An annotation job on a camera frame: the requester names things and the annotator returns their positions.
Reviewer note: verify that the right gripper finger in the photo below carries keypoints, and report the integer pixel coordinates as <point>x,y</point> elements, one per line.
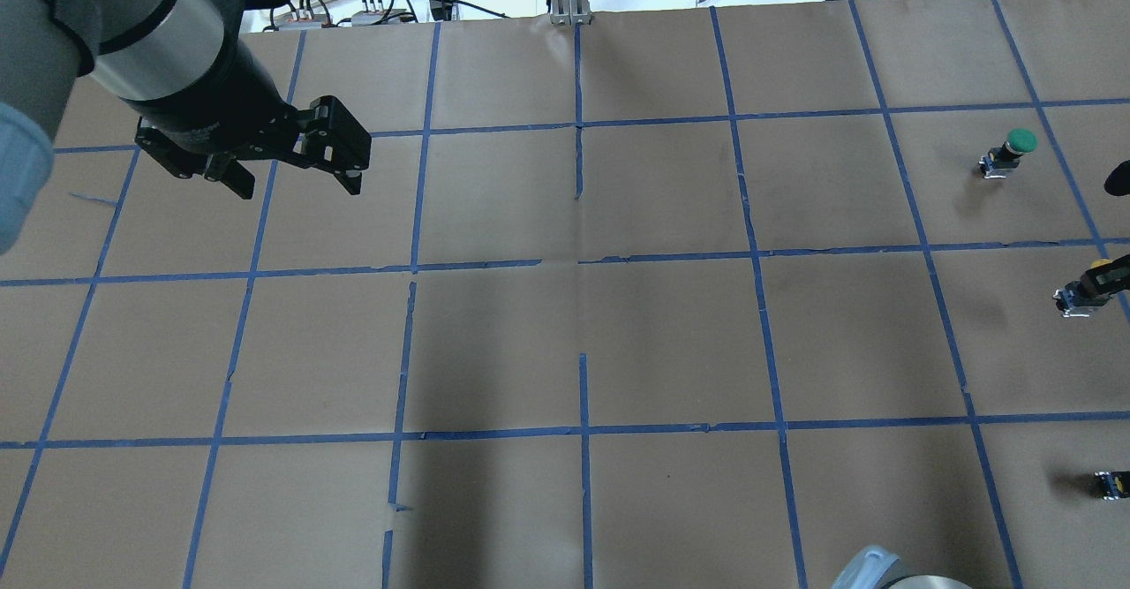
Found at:
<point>1117,183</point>
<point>1106,277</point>

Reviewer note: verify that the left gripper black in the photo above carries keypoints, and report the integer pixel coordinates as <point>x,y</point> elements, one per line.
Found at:
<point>222,101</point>

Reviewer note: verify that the yellow push button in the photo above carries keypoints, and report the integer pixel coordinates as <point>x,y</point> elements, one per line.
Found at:
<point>1084,296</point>

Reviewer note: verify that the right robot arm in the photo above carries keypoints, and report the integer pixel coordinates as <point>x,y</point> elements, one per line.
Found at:
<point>988,483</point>

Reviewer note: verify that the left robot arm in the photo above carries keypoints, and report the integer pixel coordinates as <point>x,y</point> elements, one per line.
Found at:
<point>138,50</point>

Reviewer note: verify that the green push button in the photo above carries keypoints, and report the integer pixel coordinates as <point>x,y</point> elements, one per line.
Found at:
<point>1001,162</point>

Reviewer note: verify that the black button block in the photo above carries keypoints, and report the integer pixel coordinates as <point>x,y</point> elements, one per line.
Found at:
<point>1112,485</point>

